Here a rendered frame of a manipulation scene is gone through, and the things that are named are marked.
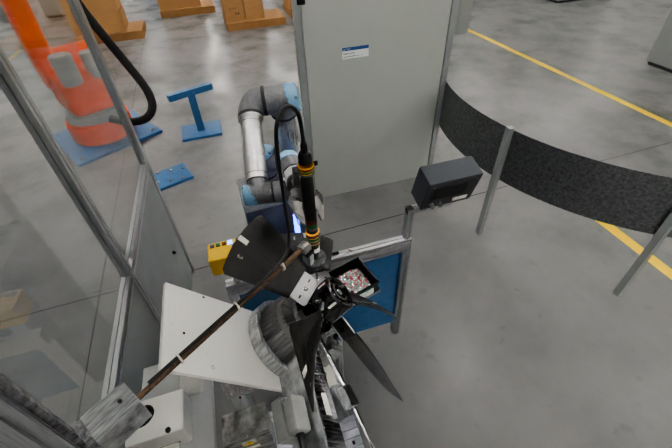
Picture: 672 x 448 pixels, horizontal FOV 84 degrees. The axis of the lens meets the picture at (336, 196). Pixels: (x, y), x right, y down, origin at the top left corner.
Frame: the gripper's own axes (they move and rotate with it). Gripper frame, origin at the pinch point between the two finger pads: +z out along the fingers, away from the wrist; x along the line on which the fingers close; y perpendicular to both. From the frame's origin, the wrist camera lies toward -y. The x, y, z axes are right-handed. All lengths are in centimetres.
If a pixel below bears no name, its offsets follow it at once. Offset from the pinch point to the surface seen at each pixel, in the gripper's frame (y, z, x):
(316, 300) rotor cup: 27.1, 7.9, 2.7
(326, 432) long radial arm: 36, 40, 9
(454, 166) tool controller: 25, -38, -72
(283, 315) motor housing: 31.5, 6.8, 13.4
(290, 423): 35, 36, 18
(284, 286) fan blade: 21.2, 4.1, 11.3
